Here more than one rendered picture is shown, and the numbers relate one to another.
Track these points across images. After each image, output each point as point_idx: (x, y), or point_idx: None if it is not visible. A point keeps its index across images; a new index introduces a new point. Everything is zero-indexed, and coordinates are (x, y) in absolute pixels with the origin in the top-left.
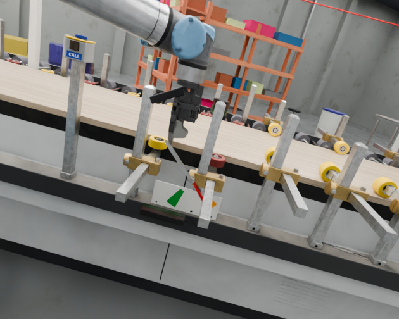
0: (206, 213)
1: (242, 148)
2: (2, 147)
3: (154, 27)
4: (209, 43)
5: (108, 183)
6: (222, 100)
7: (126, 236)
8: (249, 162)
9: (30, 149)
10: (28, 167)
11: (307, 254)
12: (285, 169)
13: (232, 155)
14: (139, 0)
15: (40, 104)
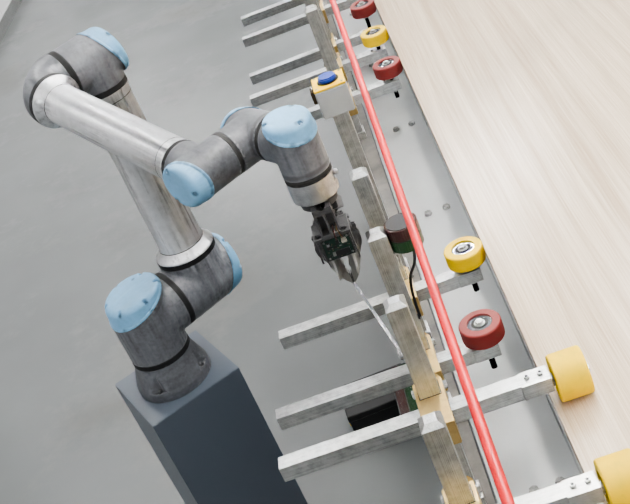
0: (290, 409)
1: None
2: (451, 179)
3: (159, 176)
4: (281, 153)
5: (426, 304)
6: (396, 223)
7: None
8: (535, 362)
9: (459, 195)
10: None
11: None
12: (427, 406)
13: (536, 330)
14: (140, 154)
15: (433, 127)
